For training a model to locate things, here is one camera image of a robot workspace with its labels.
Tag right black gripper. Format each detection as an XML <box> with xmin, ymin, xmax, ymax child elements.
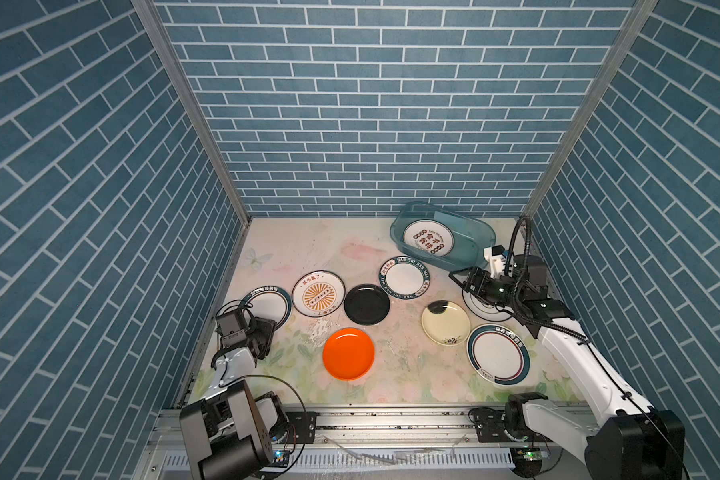
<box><xmin>450</xmin><ymin>265</ymin><xmax>524</xmax><ymax>310</ymax></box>

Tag green red rim plate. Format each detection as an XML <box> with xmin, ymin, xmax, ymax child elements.
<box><xmin>466</xmin><ymin>325</ymin><xmax>531</xmax><ymax>386</ymax></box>
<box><xmin>241</xmin><ymin>285</ymin><xmax>293</xmax><ymax>330</ymax></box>

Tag white plate red characters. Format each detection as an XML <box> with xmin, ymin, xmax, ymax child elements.
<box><xmin>403</xmin><ymin>220</ymin><xmax>455</xmax><ymax>257</ymax></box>

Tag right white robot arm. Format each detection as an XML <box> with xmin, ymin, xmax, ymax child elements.
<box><xmin>449</xmin><ymin>255</ymin><xmax>690</xmax><ymax>479</ymax></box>

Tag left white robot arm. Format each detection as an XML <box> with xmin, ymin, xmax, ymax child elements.
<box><xmin>179</xmin><ymin>317</ymin><xmax>283</xmax><ymax>479</ymax></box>

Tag translucent teal plastic bin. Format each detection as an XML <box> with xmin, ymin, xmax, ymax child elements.
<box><xmin>390</xmin><ymin>201</ymin><xmax>497</xmax><ymax>272</ymax></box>

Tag white plate quatrefoil line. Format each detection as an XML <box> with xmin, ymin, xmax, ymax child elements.
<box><xmin>462</xmin><ymin>291</ymin><xmax>513</xmax><ymax>323</ymax></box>

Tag cream plate black flower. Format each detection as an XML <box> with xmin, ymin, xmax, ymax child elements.
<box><xmin>421</xmin><ymin>300</ymin><xmax>471</xmax><ymax>346</ymax></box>

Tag green rim HAO SHI plate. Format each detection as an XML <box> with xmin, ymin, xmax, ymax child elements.
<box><xmin>378</xmin><ymin>256</ymin><xmax>431</xmax><ymax>300</ymax></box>

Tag white plate orange sunburst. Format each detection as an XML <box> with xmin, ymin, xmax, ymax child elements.
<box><xmin>291</xmin><ymin>270</ymin><xmax>346</xmax><ymax>318</ymax></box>

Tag orange round plate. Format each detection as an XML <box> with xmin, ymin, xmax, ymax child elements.
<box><xmin>322</xmin><ymin>328</ymin><xmax>375</xmax><ymax>381</ymax></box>

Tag black round plate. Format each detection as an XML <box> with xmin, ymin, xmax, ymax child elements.
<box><xmin>344</xmin><ymin>283</ymin><xmax>391</xmax><ymax>326</ymax></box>

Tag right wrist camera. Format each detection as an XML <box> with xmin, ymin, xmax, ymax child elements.
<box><xmin>484</xmin><ymin>245</ymin><xmax>511</xmax><ymax>279</ymax></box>

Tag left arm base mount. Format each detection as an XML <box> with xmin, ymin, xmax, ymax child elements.
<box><xmin>262</xmin><ymin>411</ymin><xmax>318</xmax><ymax>445</ymax></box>

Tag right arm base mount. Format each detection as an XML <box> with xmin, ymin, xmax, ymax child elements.
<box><xmin>467</xmin><ymin>406</ymin><xmax>548</xmax><ymax>444</ymax></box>

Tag aluminium front rail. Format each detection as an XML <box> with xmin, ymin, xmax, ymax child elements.
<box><xmin>131</xmin><ymin>403</ymin><xmax>637</xmax><ymax>480</ymax></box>

